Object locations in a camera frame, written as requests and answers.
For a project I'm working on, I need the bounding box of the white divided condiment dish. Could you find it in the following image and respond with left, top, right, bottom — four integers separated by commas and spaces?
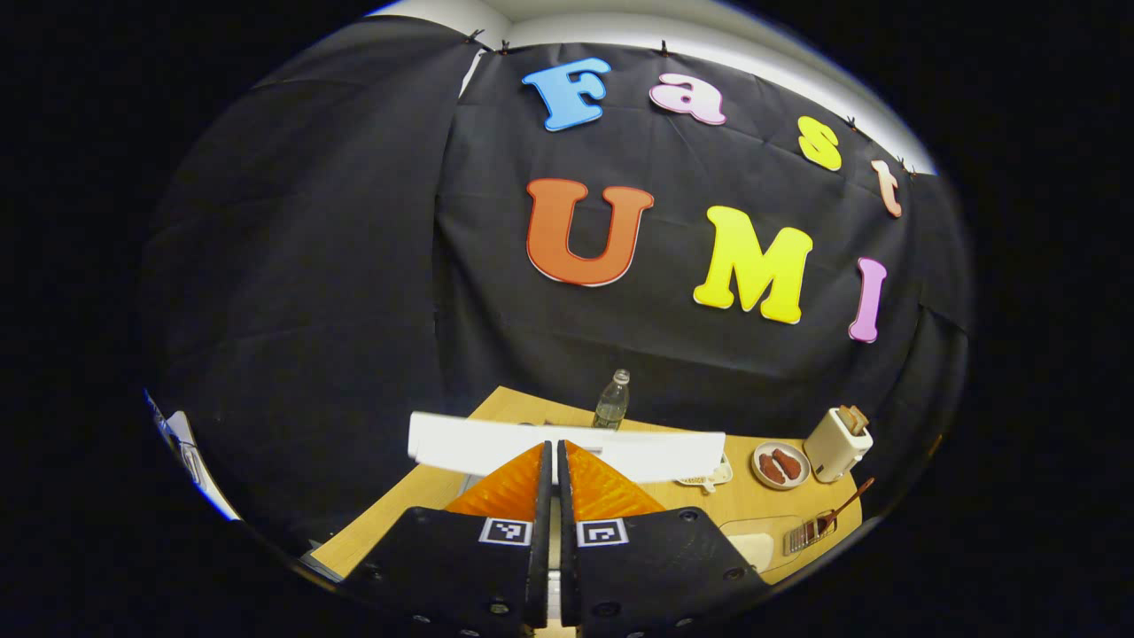
675, 452, 734, 494

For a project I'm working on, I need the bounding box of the white rice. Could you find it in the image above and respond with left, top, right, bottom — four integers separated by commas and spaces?
731, 533, 774, 574

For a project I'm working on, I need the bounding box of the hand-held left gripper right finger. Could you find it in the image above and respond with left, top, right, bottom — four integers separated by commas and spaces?
556, 440, 772, 638

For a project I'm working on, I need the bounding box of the round white plate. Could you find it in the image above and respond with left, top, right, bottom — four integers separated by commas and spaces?
751, 441, 811, 490

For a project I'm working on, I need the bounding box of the white rice cooker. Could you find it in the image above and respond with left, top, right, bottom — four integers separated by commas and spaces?
408, 412, 727, 497

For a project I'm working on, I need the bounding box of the clear plastic water bottle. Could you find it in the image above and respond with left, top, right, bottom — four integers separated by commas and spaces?
592, 370, 632, 431

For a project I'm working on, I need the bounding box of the black backdrop cloth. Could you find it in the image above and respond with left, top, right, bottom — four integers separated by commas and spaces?
142, 13, 971, 568

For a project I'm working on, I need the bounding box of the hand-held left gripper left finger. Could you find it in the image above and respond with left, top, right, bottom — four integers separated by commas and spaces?
341, 440, 552, 638

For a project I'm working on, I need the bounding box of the white toaster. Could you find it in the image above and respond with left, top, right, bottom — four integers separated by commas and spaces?
804, 405, 874, 484

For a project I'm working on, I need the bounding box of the computer monitor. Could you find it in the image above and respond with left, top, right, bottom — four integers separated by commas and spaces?
146, 390, 242, 522

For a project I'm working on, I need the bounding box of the wooden spoon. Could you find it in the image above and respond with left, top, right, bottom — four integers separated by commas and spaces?
815, 477, 876, 533

